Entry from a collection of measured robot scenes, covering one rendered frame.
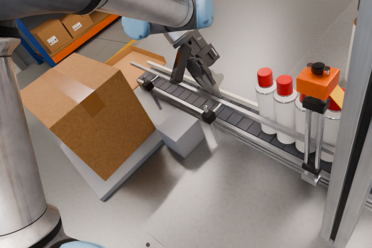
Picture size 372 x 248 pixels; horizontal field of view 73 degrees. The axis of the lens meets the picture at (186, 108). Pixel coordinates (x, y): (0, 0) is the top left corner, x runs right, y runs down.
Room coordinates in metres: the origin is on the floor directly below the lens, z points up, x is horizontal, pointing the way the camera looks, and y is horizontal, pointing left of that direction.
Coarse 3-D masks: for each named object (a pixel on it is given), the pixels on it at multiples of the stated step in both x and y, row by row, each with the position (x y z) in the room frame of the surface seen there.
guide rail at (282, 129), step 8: (136, 64) 0.92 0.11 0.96; (152, 72) 0.81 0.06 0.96; (168, 80) 0.73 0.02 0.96; (184, 88) 0.66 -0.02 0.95; (192, 88) 0.63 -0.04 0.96; (208, 96) 0.56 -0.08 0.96; (224, 104) 0.50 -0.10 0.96; (232, 104) 0.49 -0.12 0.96; (240, 112) 0.45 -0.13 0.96; (248, 112) 0.44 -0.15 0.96; (256, 120) 0.41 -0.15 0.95; (264, 120) 0.39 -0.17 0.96; (280, 128) 0.35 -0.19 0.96; (288, 128) 0.34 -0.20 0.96; (296, 136) 0.32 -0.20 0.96; (312, 144) 0.28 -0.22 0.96; (328, 152) 0.25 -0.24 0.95
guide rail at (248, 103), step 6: (156, 66) 0.93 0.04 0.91; (162, 66) 0.90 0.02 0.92; (168, 72) 0.86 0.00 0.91; (186, 78) 0.76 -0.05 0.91; (192, 78) 0.74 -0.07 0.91; (198, 84) 0.70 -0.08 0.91; (222, 90) 0.61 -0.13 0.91; (228, 96) 0.58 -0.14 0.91; (234, 96) 0.56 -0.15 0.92; (240, 96) 0.55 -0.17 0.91; (240, 102) 0.54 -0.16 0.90; (246, 102) 0.52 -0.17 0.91; (252, 102) 0.51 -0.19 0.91; (258, 108) 0.48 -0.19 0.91
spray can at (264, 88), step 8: (264, 72) 0.42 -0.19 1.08; (264, 80) 0.41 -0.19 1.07; (272, 80) 0.41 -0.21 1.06; (256, 88) 0.43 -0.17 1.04; (264, 88) 0.41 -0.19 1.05; (272, 88) 0.40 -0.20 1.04; (256, 96) 0.43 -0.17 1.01; (264, 96) 0.40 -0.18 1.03; (272, 96) 0.40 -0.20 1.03; (264, 104) 0.40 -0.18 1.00; (272, 104) 0.40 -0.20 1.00; (264, 112) 0.41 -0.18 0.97; (272, 112) 0.40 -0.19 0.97; (272, 120) 0.40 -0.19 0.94; (264, 128) 0.41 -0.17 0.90; (272, 128) 0.40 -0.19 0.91
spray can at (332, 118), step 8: (328, 96) 0.29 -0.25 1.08; (336, 104) 0.27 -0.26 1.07; (328, 112) 0.28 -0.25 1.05; (336, 112) 0.27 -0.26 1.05; (328, 120) 0.27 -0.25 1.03; (336, 120) 0.26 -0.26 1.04; (328, 128) 0.27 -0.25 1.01; (336, 128) 0.26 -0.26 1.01; (328, 136) 0.27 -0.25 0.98; (336, 136) 0.26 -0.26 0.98; (328, 144) 0.27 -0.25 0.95; (328, 160) 0.27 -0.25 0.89
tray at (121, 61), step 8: (128, 48) 1.31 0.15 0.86; (136, 48) 1.26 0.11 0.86; (120, 56) 1.28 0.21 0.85; (128, 56) 1.27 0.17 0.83; (136, 56) 1.23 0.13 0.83; (144, 56) 1.19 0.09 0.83; (152, 56) 1.15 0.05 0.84; (160, 56) 1.08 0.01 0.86; (112, 64) 1.25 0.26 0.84; (120, 64) 1.23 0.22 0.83; (128, 64) 1.19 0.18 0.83; (144, 64) 1.12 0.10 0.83; (160, 64) 1.06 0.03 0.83; (128, 72) 1.11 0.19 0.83; (136, 72) 1.08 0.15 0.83; (144, 72) 1.05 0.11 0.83; (128, 80) 1.04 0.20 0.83; (136, 80) 1.01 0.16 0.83
